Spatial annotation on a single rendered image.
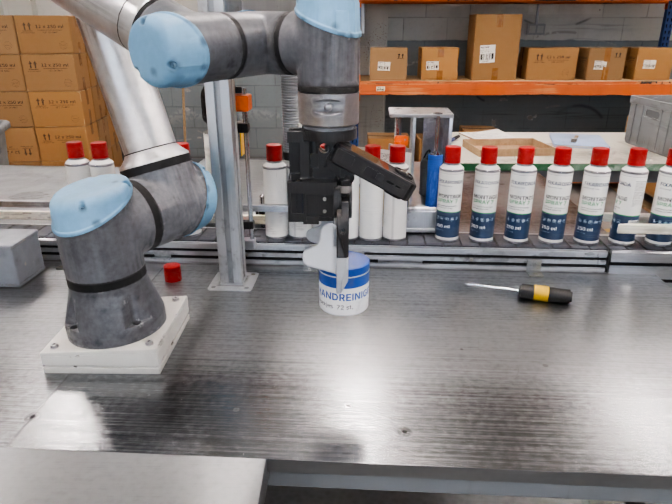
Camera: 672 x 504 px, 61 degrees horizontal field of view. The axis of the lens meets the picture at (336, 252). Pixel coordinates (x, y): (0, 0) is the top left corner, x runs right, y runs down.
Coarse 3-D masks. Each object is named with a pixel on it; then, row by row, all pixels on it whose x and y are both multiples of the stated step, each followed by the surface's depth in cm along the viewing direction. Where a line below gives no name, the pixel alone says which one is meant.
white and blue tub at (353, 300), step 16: (352, 256) 79; (320, 272) 77; (352, 272) 75; (368, 272) 77; (320, 288) 78; (352, 288) 76; (368, 288) 78; (320, 304) 79; (336, 304) 76; (352, 304) 76
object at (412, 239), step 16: (0, 224) 134; (16, 224) 134; (32, 224) 134; (176, 240) 125; (192, 240) 125; (208, 240) 124; (256, 240) 124; (272, 240) 124; (288, 240) 124; (304, 240) 124; (384, 240) 124; (416, 240) 124; (432, 240) 124; (464, 240) 124; (496, 240) 124; (528, 240) 124
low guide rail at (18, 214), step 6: (0, 210) 133; (6, 210) 133; (12, 210) 133; (18, 210) 133; (24, 210) 133; (30, 210) 133; (0, 216) 133; (6, 216) 133; (12, 216) 133; (18, 216) 133; (24, 216) 133; (30, 216) 133; (36, 216) 132; (42, 216) 132; (48, 216) 132; (246, 216) 129; (258, 216) 129; (264, 216) 129; (210, 222) 130; (258, 222) 130; (264, 222) 130
